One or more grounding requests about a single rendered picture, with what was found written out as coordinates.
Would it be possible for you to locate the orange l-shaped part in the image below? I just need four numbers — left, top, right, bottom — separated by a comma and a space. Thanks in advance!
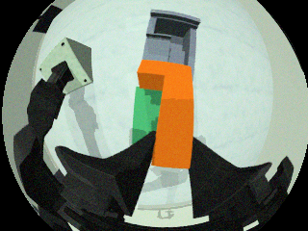
136, 59, 193, 169

